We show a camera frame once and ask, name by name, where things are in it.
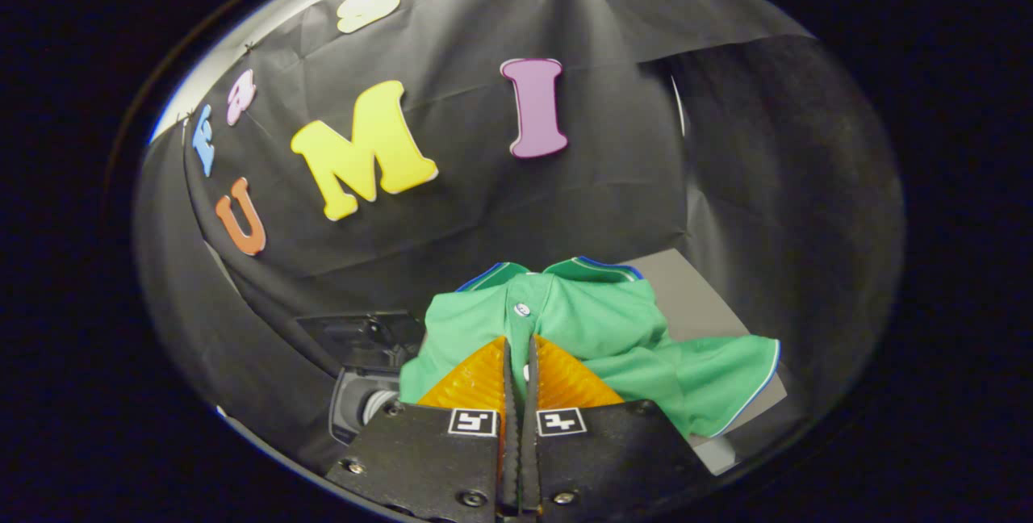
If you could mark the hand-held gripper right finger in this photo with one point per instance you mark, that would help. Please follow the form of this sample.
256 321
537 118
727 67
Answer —
613 450

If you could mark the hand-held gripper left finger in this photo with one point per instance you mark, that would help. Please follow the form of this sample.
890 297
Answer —
428 450

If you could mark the green polo shirt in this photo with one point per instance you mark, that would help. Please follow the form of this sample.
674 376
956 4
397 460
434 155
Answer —
597 321

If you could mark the grey metal cabinet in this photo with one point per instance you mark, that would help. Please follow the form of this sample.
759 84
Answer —
690 289

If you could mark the black backdrop cloth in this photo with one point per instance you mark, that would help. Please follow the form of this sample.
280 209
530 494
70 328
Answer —
484 224

